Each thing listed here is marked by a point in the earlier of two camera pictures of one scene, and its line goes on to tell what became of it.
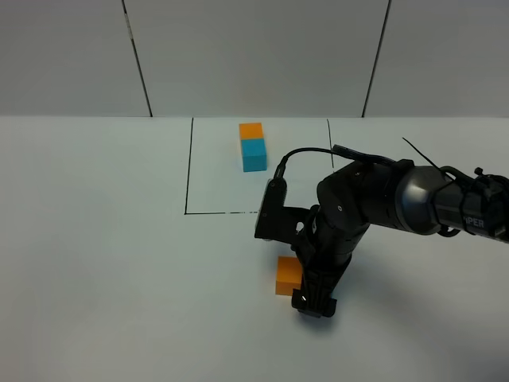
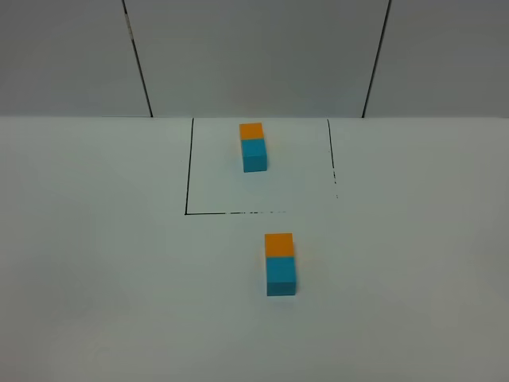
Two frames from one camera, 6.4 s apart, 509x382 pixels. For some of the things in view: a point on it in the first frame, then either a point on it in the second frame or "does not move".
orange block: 289,274 to 277,244
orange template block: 250,130 does not move
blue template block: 254,155 does not move
